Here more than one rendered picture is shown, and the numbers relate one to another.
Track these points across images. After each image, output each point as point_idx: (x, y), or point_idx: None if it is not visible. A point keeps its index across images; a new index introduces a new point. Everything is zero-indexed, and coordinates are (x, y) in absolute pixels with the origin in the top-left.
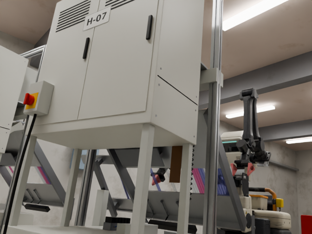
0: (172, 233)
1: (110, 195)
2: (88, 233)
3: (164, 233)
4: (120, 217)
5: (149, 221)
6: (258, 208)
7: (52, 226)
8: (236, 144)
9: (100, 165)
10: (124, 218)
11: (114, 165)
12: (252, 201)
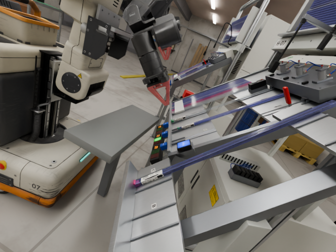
0: (123, 148)
1: (213, 208)
2: (278, 182)
3: (112, 159)
4: (247, 170)
5: (160, 160)
6: (55, 45)
7: (307, 219)
8: None
9: (335, 161)
10: (243, 167)
11: (292, 134)
12: (48, 34)
